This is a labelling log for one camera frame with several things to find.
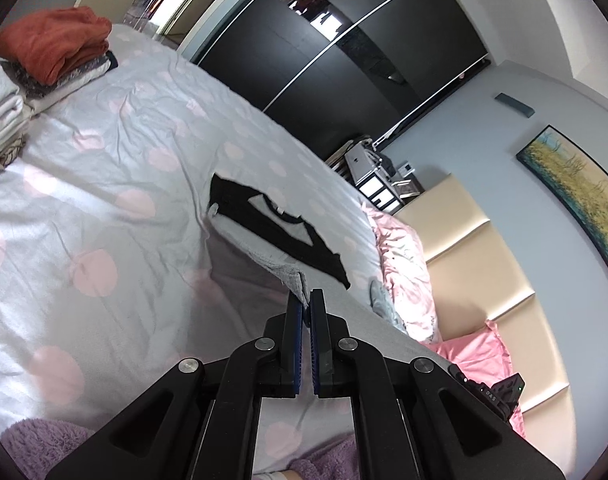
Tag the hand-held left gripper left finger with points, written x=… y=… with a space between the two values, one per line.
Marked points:
x=296 y=340

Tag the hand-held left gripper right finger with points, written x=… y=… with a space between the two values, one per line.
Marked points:
x=314 y=345

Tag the black and grey sweater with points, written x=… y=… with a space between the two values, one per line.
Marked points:
x=264 y=215

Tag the white folded clothes stack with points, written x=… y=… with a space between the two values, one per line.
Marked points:
x=1 y=115

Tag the light blue blanket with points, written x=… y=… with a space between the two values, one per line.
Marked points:
x=384 y=305

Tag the floral pink pillow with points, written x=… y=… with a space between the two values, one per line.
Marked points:
x=404 y=260

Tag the beige padded headboard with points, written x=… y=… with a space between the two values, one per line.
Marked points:
x=484 y=260

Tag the white cube nightstand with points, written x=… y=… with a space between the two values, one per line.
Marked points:
x=364 y=165

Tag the framed landscape painting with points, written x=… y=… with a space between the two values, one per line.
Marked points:
x=574 y=185

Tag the bed with dotted sheet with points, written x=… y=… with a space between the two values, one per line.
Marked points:
x=109 y=210

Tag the purple fluffy clothing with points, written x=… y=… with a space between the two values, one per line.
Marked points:
x=39 y=445

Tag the black sliding wardrobe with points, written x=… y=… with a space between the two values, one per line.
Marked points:
x=359 y=60

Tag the grey patterned folded garment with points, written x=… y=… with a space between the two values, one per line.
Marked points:
x=79 y=77

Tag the brown patterned folded cloth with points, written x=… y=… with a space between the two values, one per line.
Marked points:
x=6 y=157

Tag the orange folded garment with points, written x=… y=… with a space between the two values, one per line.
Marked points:
x=54 y=40

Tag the grey wall-mounted box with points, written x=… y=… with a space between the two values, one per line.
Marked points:
x=514 y=105

